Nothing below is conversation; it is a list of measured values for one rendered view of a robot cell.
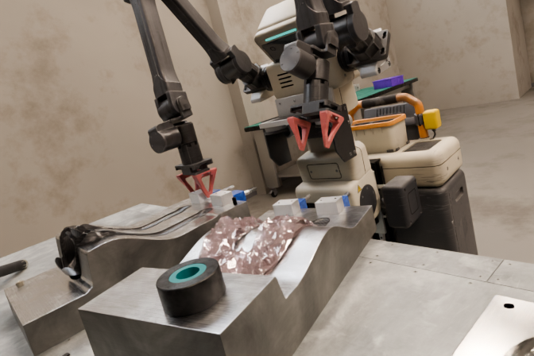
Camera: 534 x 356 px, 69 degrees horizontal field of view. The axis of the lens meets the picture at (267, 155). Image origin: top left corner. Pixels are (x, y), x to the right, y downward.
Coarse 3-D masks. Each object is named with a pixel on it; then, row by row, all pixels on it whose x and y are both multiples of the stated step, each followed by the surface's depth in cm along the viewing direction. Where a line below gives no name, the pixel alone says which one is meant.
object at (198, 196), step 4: (224, 188) 113; (228, 188) 113; (232, 188) 114; (192, 192) 108; (196, 192) 106; (200, 192) 105; (212, 192) 108; (192, 196) 107; (196, 196) 105; (200, 196) 105; (204, 196) 106; (192, 200) 107; (196, 200) 106; (200, 200) 105; (204, 200) 106
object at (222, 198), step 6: (216, 192) 100; (222, 192) 99; (228, 192) 98; (234, 192) 101; (240, 192) 100; (246, 192) 104; (216, 198) 98; (222, 198) 96; (228, 198) 98; (240, 198) 100; (216, 204) 98; (222, 204) 96
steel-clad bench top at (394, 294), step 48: (48, 240) 145; (0, 288) 105; (384, 288) 61; (432, 288) 58; (480, 288) 55; (528, 288) 52; (0, 336) 77; (336, 336) 52; (384, 336) 50; (432, 336) 48
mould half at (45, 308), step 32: (160, 224) 97; (192, 224) 89; (96, 256) 73; (128, 256) 77; (160, 256) 81; (32, 288) 81; (64, 288) 77; (96, 288) 73; (32, 320) 66; (64, 320) 69
